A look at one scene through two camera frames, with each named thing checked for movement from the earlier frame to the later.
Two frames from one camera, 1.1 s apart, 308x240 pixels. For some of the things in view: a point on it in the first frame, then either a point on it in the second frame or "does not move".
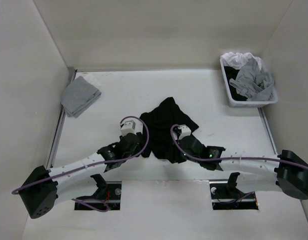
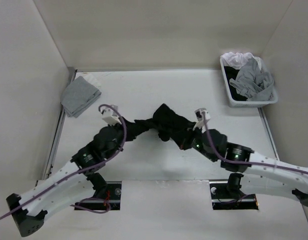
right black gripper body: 196,161 → 197,144
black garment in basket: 232,73 does not move
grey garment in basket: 252,82 does not move
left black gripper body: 137,149 → 120,134
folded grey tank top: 77,95 does not move
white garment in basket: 236,60 does not move
